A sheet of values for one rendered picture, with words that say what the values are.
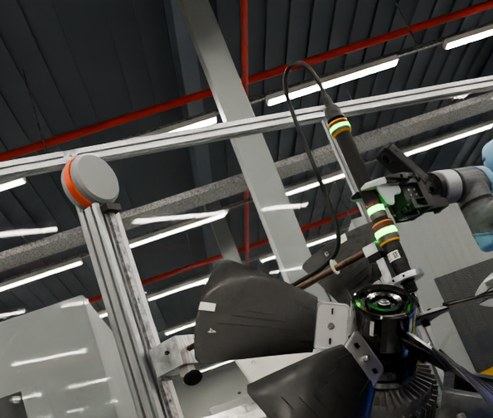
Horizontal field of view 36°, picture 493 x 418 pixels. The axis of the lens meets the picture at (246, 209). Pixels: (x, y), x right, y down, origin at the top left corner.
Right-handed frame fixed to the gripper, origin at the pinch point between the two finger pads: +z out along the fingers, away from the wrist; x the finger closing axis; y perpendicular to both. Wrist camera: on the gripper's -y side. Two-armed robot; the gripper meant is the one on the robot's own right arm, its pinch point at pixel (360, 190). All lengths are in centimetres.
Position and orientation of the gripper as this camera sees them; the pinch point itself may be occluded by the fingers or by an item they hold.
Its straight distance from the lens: 158.2
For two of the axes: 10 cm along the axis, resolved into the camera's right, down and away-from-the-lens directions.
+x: -4.1, 4.6, 7.9
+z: -8.5, 1.2, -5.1
